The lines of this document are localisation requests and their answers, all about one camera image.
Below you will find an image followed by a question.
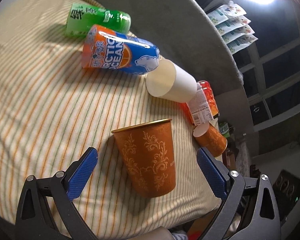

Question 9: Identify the floral white pouch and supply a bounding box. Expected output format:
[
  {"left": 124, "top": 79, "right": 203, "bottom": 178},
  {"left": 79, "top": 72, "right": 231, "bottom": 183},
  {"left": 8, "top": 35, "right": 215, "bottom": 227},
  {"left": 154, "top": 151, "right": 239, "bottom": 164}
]
[
  {"left": 217, "top": 1, "right": 247, "bottom": 18},
  {"left": 222, "top": 24, "right": 255, "bottom": 44},
  {"left": 227, "top": 34, "right": 258, "bottom": 55},
  {"left": 215, "top": 15, "right": 251, "bottom": 36}
]

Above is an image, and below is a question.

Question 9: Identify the green small packet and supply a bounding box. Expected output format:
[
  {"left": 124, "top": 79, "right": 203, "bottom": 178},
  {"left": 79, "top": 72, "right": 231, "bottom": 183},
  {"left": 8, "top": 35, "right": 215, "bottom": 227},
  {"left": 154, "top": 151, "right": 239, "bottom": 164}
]
[{"left": 218, "top": 121, "right": 230, "bottom": 138}]

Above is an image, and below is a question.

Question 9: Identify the orange patterned metal cup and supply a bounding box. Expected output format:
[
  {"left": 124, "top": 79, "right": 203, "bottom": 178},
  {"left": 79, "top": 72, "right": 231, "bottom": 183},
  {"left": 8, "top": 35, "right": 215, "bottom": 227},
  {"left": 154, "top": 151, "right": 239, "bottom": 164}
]
[{"left": 111, "top": 119, "right": 176, "bottom": 198}]

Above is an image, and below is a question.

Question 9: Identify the green drink cup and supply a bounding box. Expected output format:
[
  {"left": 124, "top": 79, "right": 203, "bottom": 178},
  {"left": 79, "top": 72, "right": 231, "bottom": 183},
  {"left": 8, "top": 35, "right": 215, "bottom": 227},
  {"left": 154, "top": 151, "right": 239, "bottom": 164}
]
[{"left": 65, "top": 3, "right": 131, "bottom": 36}]

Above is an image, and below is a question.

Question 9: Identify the red orange snack packet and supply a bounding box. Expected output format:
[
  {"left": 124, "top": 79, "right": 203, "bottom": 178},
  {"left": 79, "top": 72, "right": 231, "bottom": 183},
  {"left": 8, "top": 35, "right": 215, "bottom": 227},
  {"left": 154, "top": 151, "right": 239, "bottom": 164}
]
[{"left": 181, "top": 80, "right": 219, "bottom": 126}]

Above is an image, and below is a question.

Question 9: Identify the white paper cup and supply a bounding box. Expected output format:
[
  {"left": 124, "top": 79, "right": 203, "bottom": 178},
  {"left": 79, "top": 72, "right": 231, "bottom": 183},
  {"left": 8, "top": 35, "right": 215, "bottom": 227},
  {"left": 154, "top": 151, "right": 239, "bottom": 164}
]
[{"left": 146, "top": 59, "right": 197, "bottom": 103}]

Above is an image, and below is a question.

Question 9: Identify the orange blue Arctic Ocean cup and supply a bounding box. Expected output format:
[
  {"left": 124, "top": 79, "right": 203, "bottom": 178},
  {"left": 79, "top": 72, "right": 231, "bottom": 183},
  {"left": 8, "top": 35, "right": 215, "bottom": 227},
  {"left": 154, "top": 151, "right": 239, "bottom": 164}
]
[{"left": 82, "top": 24, "right": 160, "bottom": 75}]

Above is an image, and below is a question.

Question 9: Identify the small orange patterned cup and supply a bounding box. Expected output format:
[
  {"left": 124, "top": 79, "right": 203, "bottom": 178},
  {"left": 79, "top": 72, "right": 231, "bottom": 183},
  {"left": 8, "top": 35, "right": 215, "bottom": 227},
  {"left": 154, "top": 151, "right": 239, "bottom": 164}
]
[{"left": 193, "top": 122, "right": 228, "bottom": 157}]

